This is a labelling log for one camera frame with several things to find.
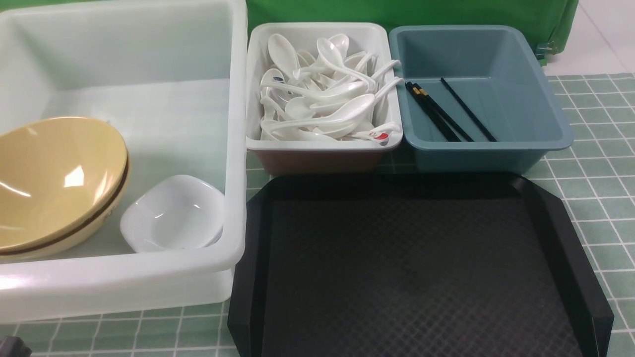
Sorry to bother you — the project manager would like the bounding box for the black chopstick with gold band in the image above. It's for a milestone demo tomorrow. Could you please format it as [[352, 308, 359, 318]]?
[[413, 83, 474, 142]]

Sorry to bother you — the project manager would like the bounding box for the white square sauce dish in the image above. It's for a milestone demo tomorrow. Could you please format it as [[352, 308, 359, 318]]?
[[120, 175, 225, 253]]

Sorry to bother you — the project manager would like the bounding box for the beige noodle bowl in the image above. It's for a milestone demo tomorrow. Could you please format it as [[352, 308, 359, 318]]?
[[0, 151, 131, 263], [0, 116, 128, 253]]

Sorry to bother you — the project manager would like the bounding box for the white soup spoon front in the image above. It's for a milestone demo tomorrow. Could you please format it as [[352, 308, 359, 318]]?
[[270, 93, 375, 131]]

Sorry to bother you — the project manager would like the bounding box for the white soup spoon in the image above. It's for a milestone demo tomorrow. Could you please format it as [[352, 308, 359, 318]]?
[[267, 33, 300, 81], [270, 93, 375, 131]]

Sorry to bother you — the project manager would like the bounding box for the white spoon with red print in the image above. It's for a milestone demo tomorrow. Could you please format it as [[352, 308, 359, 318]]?
[[343, 131, 390, 146]]

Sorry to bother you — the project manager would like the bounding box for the black plastic serving tray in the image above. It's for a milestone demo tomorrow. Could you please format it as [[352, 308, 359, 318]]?
[[227, 173, 615, 357]]

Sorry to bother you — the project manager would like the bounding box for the white soup spoon top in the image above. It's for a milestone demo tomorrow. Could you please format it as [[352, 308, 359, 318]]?
[[267, 33, 300, 81]]

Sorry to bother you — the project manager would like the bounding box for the white and brown spoon bin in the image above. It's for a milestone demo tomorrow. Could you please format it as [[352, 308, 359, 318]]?
[[246, 22, 404, 176]]

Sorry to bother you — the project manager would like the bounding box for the teal plastic chopstick bin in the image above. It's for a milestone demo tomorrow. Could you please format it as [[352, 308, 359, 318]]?
[[388, 25, 573, 174]]

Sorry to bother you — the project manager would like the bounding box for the large translucent white tub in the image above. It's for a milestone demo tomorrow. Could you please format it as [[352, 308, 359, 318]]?
[[1, 0, 247, 324]]

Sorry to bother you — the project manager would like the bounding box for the green checkered table mat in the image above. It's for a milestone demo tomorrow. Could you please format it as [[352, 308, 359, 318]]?
[[1, 73, 635, 357]]

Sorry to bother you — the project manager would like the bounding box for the green cloth backdrop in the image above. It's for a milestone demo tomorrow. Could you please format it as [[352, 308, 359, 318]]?
[[245, 0, 578, 66]]

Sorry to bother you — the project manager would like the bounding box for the black object bottom left corner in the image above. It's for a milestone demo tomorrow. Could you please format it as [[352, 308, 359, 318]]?
[[0, 336, 32, 357]]

